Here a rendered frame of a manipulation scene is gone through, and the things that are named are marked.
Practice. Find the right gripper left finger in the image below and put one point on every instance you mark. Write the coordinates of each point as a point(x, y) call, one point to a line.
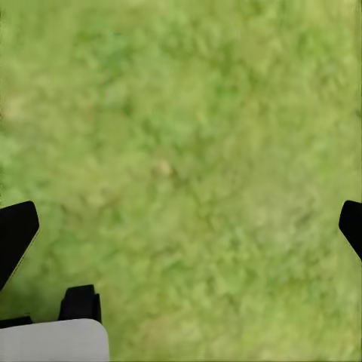
point(18, 226)

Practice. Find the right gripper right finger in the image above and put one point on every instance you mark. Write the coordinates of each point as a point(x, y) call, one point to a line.
point(350, 223)

